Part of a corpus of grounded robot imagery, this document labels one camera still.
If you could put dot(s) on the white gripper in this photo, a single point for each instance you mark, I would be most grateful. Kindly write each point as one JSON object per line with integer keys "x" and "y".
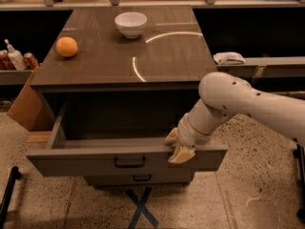
{"x": 191, "y": 135}

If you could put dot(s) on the grey top drawer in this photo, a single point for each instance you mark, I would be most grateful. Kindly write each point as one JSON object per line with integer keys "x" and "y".
{"x": 104, "y": 139}

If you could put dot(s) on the grey drawer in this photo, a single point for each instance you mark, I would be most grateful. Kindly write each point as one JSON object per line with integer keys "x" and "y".
{"x": 104, "y": 139}
{"x": 173, "y": 176}

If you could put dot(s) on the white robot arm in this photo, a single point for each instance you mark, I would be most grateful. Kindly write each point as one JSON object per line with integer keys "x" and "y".
{"x": 222, "y": 96}

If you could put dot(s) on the grey bottom drawer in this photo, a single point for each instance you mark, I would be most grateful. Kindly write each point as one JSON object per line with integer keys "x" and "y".
{"x": 173, "y": 176}

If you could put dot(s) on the grey drawer cabinet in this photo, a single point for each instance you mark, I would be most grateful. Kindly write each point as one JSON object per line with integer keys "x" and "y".
{"x": 159, "y": 70}

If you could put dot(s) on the white box with wooden top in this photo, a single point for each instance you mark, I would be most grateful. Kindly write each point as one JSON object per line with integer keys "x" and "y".
{"x": 39, "y": 136}

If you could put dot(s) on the folded white cloth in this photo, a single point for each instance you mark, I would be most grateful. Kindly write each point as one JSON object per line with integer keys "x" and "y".
{"x": 228, "y": 58}

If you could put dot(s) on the black right base leg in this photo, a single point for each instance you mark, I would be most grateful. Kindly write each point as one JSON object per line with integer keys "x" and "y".
{"x": 299, "y": 154}

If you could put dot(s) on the black base leg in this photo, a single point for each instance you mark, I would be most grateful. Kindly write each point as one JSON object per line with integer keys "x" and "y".
{"x": 299, "y": 154}
{"x": 4, "y": 205}

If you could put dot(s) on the white ceramic bowl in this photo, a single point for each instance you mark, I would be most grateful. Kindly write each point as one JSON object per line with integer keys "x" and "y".
{"x": 131, "y": 24}

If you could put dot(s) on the orange fruit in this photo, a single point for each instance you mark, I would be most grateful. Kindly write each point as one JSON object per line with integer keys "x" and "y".
{"x": 66, "y": 46}

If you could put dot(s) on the brown cardboard box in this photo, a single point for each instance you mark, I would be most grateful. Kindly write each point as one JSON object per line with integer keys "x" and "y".
{"x": 28, "y": 110}

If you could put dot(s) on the black left base leg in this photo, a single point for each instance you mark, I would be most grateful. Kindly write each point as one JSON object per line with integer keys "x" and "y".
{"x": 4, "y": 205}

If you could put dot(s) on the white squeeze bottle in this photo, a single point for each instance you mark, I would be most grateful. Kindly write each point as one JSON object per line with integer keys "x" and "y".
{"x": 15, "y": 57}

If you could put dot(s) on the red soda can at edge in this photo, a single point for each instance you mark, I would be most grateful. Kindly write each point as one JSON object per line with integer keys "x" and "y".
{"x": 5, "y": 63}

